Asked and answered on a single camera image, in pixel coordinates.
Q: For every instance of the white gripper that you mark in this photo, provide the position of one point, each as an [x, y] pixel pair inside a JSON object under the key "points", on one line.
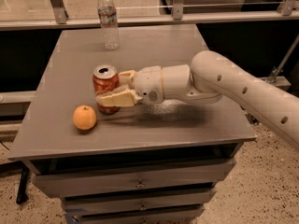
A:
{"points": [[148, 84]]}

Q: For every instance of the red coke can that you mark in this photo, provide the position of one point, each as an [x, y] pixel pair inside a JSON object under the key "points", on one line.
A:
{"points": [[105, 78]]}

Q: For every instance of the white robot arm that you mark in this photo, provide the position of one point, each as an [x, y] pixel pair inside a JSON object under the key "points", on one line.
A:
{"points": [[205, 80]]}

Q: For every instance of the orange fruit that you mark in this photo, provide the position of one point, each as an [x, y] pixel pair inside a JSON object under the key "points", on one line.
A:
{"points": [[84, 117]]}

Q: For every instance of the clear plastic water bottle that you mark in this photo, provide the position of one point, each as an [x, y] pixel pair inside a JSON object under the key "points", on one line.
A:
{"points": [[109, 23]]}

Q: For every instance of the grey drawer cabinet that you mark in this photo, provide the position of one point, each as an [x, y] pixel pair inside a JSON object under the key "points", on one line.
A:
{"points": [[142, 135]]}

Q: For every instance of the top grey drawer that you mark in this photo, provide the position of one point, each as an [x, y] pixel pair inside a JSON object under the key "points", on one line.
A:
{"points": [[142, 177]]}

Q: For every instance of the grey drawer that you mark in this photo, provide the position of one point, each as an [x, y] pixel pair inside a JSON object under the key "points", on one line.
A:
{"points": [[145, 217], [142, 177], [138, 202]]}

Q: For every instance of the middle grey drawer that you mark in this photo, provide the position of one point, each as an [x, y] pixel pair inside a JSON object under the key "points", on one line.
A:
{"points": [[138, 202]]}

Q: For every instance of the bottom grey drawer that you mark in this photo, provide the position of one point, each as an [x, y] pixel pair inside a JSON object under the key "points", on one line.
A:
{"points": [[145, 217]]}

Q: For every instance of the black stand leg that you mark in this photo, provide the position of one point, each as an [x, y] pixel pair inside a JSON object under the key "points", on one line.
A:
{"points": [[21, 193]]}

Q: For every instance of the metal railing frame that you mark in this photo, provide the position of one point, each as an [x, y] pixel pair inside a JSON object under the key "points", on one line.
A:
{"points": [[44, 14]]}

